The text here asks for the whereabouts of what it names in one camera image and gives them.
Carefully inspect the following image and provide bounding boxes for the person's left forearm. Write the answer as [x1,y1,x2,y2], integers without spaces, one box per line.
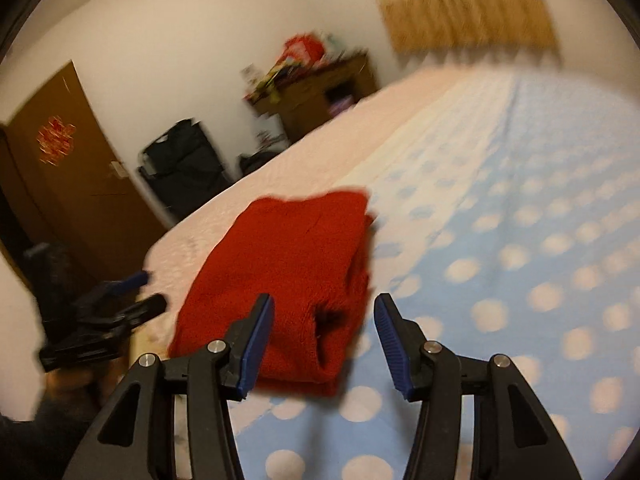
[0,365,121,480]

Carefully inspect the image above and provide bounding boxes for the green yellow striped cloth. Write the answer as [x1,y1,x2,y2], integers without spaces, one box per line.
[255,57,296,102]

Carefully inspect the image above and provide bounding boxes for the black suitcase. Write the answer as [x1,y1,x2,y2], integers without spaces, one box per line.
[137,119,233,221]

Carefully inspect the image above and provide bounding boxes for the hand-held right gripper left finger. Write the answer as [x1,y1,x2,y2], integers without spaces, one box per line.
[62,293,276,480]

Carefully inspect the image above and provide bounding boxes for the brown wooden door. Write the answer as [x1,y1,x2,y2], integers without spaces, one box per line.
[0,60,168,281]

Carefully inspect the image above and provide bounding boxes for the pink blue dotted bed sheet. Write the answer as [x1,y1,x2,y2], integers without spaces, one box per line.
[142,62,640,480]

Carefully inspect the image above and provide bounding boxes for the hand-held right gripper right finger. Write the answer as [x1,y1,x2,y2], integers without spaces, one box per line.
[374,292,583,480]

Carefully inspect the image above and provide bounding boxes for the red gift bag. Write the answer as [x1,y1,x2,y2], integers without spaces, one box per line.
[280,34,326,63]

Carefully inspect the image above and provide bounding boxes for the red door decoration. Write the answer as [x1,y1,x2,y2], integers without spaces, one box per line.
[36,116,76,165]

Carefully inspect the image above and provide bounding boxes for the brown wooden desk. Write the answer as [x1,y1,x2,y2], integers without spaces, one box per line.
[245,52,378,143]

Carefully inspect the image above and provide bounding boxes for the wide beige floral curtain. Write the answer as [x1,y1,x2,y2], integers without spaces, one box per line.
[362,0,561,56]

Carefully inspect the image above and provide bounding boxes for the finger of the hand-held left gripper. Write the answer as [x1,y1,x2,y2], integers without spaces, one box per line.
[100,293,167,332]
[75,270,151,307]

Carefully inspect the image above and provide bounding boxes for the red knitted sweater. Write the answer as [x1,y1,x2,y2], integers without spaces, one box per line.
[167,187,376,398]

